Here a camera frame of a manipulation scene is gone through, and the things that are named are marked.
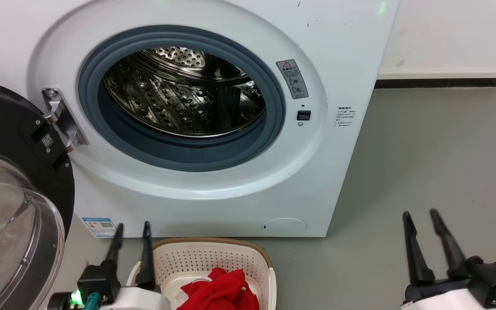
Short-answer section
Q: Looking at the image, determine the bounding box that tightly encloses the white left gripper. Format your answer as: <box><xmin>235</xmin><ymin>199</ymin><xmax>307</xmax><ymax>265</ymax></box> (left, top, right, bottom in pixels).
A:
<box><xmin>78</xmin><ymin>221</ymin><xmax>172</xmax><ymax>310</ymax></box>

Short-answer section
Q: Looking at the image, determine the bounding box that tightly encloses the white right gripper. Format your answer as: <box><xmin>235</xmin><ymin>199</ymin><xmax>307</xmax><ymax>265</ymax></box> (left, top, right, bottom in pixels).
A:
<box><xmin>401</xmin><ymin>209</ymin><xmax>496</xmax><ymax>310</ymax></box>

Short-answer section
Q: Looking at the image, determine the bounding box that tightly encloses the red and white garment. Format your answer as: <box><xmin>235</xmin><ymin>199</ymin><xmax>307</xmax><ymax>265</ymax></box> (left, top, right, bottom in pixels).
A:
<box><xmin>177</xmin><ymin>267</ymin><xmax>260</xmax><ymax>310</ymax></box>

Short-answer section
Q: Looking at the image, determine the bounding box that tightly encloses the cream perforated laundry basket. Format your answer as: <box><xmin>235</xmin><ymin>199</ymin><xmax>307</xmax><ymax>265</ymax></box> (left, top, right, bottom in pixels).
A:
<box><xmin>126</xmin><ymin>237</ymin><xmax>277</xmax><ymax>310</ymax></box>

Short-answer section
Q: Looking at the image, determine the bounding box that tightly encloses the stainless steel washing machine drum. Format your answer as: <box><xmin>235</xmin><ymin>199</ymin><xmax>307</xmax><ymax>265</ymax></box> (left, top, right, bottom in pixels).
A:
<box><xmin>103</xmin><ymin>46</ymin><xmax>267</xmax><ymax>138</ymax></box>

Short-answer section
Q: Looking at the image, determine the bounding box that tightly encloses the black round washer door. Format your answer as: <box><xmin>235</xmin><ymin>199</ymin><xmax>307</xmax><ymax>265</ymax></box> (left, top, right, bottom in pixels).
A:
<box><xmin>0</xmin><ymin>78</ymin><xmax>75</xmax><ymax>310</ymax></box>

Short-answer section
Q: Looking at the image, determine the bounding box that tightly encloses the blue energy label sticker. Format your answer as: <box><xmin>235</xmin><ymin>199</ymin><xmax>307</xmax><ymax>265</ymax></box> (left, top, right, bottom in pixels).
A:
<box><xmin>81</xmin><ymin>217</ymin><xmax>117</xmax><ymax>238</ymax></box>

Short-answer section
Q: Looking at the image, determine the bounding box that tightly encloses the white front-load washing machine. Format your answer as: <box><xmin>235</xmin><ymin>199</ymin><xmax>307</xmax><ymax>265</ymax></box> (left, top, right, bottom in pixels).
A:
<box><xmin>0</xmin><ymin>0</ymin><xmax>400</xmax><ymax>238</ymax></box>

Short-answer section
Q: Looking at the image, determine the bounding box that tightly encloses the grey rubber door gasket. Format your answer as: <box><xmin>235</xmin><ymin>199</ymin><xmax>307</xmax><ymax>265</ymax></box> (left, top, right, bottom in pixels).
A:
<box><xmin>78</xmin><ymin>25</ymin><xmax>286</xmax><ymax>172</ymax></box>

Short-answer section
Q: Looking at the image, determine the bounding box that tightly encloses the silver metal door hinge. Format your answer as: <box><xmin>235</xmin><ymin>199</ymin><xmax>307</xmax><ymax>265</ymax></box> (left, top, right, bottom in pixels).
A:
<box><xmin>42</xmin><ymin>87</ymin><xmax>89</xmax><ymax>152</ymax></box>

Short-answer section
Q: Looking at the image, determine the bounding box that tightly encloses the round white filter cover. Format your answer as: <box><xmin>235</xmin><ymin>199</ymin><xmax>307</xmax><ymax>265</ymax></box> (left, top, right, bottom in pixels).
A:
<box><xmin>262</xmin><ymin>217</ymin><xmax>308</xmax><ymax>236</ymax></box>

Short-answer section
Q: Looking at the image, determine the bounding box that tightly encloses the small text sticker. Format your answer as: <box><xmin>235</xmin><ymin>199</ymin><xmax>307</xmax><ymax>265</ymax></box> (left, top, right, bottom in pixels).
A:
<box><xmin>335</xmin><ymin>106</ymin><xmax>357</xmax><ymax>128</ymax></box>

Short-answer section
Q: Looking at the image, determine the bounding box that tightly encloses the white and black baseboard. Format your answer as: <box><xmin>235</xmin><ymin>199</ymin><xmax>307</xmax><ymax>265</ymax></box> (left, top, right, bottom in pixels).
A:
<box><xmin>375</xmin><ymin>67</ymin><xmax>496</xmax><ymax>89</ymax></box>

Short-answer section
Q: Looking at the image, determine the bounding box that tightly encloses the grey warning sticker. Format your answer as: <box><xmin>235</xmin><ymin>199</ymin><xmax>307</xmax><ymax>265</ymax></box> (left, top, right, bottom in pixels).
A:
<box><xmin>276</xmin><ymin>59</ymin><xmax>309</xmax><ymax>99</ymax></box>

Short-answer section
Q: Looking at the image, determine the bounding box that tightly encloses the teal cable connector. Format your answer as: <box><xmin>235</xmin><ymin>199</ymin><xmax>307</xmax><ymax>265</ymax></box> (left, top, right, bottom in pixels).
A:
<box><xmin>84</xmin><ymin>292</ymin><xmax>102</xmax><ymax>310</ymax></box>

